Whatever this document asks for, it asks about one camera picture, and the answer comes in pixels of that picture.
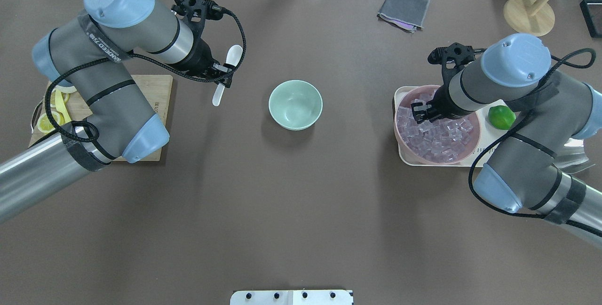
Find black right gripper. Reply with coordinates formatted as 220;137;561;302
411;86;466;123

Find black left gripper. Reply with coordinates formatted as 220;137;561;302
176;37;236;88

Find white plastic spoon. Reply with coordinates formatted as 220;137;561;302
212;45;243;107

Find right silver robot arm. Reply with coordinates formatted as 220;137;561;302
411;33;602;248

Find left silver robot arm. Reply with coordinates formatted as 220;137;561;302
1;0;246;222

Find pink bowl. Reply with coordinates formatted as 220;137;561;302
394;85;480;166

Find mint green bowl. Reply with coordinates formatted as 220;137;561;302
268;80;323;131

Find metal ice scoop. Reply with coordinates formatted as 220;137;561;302
553;138;596;175

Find cream plastic tray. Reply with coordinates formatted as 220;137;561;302
393;85;506;167

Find green lime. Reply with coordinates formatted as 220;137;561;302
487;105;516;130

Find grey folded cloth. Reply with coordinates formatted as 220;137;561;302
377;0;430;33

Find wooden cup tree stand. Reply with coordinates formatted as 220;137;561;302
503;0;555;37

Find yellow plastic knife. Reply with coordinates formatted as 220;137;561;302
53;90;72;123

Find lemon slices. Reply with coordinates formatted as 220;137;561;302
36;90;70;134

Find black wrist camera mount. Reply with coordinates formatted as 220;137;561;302
427;42;487;85

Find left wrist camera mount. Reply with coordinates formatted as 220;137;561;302
171;0;225;31

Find black camera cable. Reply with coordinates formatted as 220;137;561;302
467;48;597;221

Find left camera cable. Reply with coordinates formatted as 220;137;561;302
43;8;247;143

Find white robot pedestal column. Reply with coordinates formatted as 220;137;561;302
230;289;354;305

